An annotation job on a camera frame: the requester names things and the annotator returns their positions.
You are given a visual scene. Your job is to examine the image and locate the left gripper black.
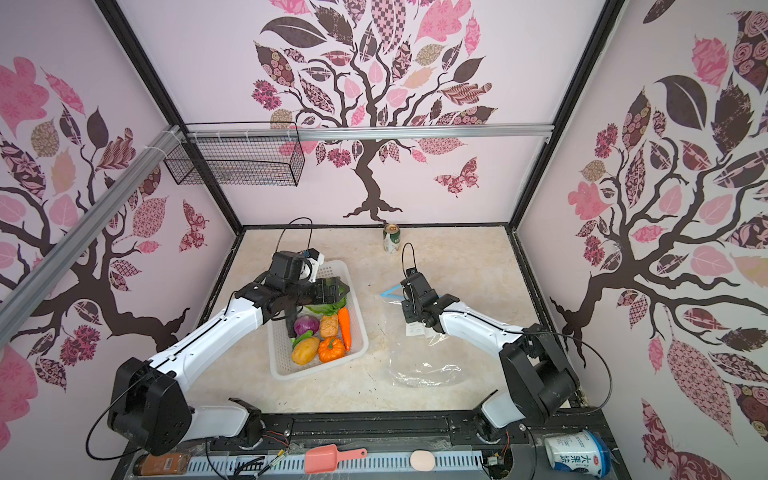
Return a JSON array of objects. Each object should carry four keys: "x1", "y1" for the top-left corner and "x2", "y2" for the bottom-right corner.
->
[{"x1": 286, "y1": 277, "x2": 349, "y2": 305}]

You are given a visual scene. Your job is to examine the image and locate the brown wrinkled bread toy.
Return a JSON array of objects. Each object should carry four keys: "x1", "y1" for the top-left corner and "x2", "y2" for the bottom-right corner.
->
[{"x1": 318, "y1": 314, "x2": 339, "y2": 339}]

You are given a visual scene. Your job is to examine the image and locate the clear zip top bag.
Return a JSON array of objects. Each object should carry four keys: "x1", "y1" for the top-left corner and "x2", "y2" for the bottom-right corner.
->
[{"x1": 380, "y1": 285, "x2": 468, "y2": 388}]

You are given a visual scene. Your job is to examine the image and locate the orange pumpkin toy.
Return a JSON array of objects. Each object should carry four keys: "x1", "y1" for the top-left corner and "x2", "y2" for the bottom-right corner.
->
[{"x1": 317, "y1": 337, "x2": 346, "y2": 363}]

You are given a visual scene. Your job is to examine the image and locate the yellow potato toy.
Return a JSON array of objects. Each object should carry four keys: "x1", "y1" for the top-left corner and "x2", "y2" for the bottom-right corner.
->
[{"x1": 291, "y1": 337, "x2": 320, "y2": 366}]

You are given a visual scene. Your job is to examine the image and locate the white plastic perforated basket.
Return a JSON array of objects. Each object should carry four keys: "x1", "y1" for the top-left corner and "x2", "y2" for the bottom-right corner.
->
[{"x1": 268, "y1": 289, "x2": 369, "y2": 381}]

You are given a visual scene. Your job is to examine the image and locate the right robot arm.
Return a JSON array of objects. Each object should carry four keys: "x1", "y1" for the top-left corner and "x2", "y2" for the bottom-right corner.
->
[{"x1": 401, "y1": 267, "x2": 579, "y2": 431}]

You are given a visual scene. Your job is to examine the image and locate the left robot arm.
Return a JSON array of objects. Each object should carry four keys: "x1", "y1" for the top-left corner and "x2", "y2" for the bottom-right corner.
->
[{"x1": 106, "y1": 277, "x2": 350, "y2": 456}]

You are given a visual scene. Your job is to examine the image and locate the green lettuce toy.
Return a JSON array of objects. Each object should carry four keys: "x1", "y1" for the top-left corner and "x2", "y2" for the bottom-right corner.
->
[{"x1": 306, "y1": 278, "x2": 350, "y2": 316}]

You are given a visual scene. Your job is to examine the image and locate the orange carrot toy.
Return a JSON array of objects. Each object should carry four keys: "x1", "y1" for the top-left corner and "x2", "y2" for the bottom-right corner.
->
[{"x1": 338, "y1": 307, "x2": 352, "y2": 352}]

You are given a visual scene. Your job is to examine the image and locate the purple onion toy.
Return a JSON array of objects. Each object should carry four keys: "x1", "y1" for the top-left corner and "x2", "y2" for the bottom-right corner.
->
[{"x1": 293, "y1": 315, "x2": 320, "y2": 337}]

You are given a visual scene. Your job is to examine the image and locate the green chili pepper toy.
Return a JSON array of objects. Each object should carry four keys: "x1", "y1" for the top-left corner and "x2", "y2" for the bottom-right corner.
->
[{"x1": 292, "y1": 330, "x2": 314, "y2": 348}]

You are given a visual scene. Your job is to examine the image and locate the green beverage can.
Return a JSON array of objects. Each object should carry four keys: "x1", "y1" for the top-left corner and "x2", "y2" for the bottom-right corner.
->
[{"x1": 383, "y1": 223, "x2": 401, "y2": 254}]

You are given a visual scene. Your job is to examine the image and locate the beige oval sponge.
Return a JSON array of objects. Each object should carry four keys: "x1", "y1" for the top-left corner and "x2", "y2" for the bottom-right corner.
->
[{"x1": 409, "y1": 450, "x2": 436, "y2": 472}]

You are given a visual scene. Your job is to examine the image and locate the pink plastic scoop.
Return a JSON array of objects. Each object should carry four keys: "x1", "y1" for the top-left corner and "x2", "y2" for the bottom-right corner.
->
[{"x1": 304, "y1": 444, "x2": 368, "y2": 474}]

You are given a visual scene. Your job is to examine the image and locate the white blue yogurt cup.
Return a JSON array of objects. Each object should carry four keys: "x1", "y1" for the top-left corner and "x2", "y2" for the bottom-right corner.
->
[{"x1": 543, "y1": 430, "x2": 612, "y2": 479}]

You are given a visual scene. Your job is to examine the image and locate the brown sauce bottle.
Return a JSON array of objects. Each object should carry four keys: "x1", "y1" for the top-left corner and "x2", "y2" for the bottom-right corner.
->
[{"x1": 132, "y1": 453, "x2": 191, "y2": 477}]

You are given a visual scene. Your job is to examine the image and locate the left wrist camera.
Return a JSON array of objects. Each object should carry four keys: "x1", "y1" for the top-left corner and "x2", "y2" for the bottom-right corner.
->
[{"x1": 299, "y1": 248, "x2": 324, "y2": 283}]

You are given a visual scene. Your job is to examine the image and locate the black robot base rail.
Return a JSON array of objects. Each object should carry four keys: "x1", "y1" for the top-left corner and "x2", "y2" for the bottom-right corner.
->
[{"x1": 113, "y1": 408, "x2": 630, "y2": 479}]

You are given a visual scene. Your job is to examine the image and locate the black wire wall basket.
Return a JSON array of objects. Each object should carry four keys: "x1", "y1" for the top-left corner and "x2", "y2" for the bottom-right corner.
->
[{"x1": 164, "y1": 120, "x2": 305, "y2": 187}]

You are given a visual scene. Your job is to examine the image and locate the aluminium rail back wall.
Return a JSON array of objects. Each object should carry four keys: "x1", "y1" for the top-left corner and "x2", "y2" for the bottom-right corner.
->
[{"x1": 186, "y1": 123, "x2": 554, "y2": 141}]

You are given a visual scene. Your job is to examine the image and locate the aluminium rail wall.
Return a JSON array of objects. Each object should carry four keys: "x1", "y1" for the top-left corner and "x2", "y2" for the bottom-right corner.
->
[
  {"x1": 1, "y1": 125, "x2": 184, "y2": 345},
  {"x1": 186, "y1": 123, "x2": 554, "y2": 141}
]

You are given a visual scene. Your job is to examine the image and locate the white slotted cable duct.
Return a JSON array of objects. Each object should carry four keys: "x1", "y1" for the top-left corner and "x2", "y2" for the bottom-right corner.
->
[{"x1": 185, "y1": 451, "x2": 485, "y2": 478}]

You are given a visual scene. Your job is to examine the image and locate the aluminium rail left wall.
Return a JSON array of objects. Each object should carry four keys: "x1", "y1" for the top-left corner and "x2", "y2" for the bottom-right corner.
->
[{"x1": 1, "y1": 125, "x2": 184, "y2": 345}]

